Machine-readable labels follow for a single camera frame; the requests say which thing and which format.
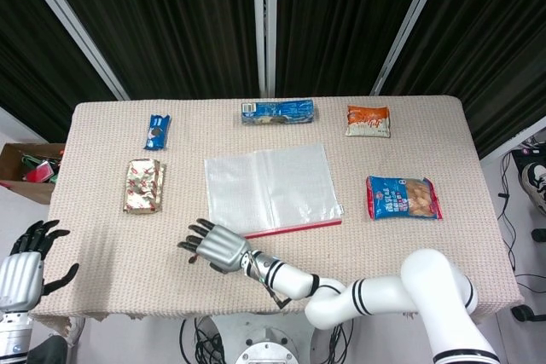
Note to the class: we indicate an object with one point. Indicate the beige waffle tablecloth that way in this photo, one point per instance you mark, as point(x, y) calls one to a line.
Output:
point(128, 253)

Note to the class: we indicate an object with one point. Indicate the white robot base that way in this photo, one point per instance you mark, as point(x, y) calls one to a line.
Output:
point(266, 342)

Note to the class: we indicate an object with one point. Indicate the brown cardboard box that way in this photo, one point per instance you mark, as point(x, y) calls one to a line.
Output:
point(17, 191)

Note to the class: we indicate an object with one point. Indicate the gold snack packet red print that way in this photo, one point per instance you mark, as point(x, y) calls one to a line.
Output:
point(143, 187)

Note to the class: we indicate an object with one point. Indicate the blue red snack bag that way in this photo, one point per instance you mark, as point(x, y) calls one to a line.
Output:
point(401, 198)

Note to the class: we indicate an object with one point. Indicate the long blue cookie box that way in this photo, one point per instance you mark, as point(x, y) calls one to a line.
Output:
point(279, 111)

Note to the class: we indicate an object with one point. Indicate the red item in box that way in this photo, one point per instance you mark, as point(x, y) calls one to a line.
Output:
point(39, 173)

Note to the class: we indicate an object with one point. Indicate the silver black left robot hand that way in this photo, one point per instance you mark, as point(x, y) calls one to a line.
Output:
point(21, 279)

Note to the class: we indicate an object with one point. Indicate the black white sneaker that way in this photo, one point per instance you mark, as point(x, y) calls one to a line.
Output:
point(535, 185)

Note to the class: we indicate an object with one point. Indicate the white frame post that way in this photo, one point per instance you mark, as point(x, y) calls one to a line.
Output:
point(409, 23)
point(264, 23)
point(72, 27)

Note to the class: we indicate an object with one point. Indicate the small blue cookie packet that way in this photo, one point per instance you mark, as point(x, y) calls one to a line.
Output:
point(156, 131)

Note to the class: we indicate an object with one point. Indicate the orange white snack packet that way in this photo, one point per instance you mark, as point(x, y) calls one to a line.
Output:
point(368, 122)

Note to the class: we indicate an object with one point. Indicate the black curtain panel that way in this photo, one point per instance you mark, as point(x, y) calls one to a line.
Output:
point(170, 19)
point(341, 19)
point(490, 40)
point(30, 61)

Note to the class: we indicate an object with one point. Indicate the clear zip bag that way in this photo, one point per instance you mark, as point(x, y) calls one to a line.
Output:
point(268, 185)

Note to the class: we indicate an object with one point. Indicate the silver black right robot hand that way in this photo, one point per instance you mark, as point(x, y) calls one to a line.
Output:
point(224, 246)

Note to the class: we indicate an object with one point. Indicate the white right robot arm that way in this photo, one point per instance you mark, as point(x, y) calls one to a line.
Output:
point(426, 287)

